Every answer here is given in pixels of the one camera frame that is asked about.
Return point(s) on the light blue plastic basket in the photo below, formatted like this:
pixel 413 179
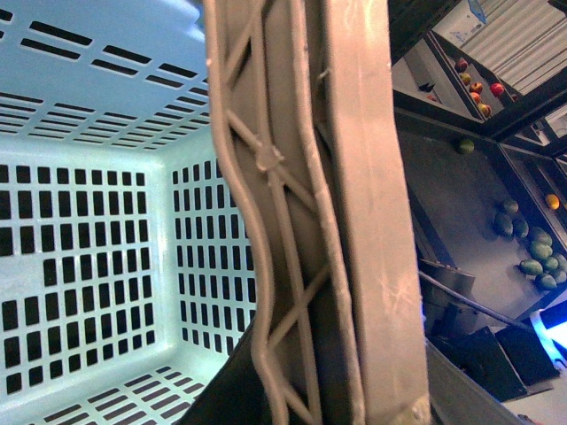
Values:
pixel 126 272

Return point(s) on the green lime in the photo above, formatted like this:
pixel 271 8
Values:
pixel 465 146

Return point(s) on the grey basket handle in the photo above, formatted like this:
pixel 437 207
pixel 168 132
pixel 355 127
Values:
pixel 304 131

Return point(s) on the orange fruit on shelf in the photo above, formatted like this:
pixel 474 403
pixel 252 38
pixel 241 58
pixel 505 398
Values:
pixel 553 202

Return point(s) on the green mango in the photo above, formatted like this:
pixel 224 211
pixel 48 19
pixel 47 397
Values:
pixel 520 228
pixel 503 225
pixel 540 251
pixel 537 234
pixel 545 282
pixel 531 267
pixel 509 206

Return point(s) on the red apple on shelf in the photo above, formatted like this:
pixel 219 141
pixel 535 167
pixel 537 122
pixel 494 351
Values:
pixel 497 89

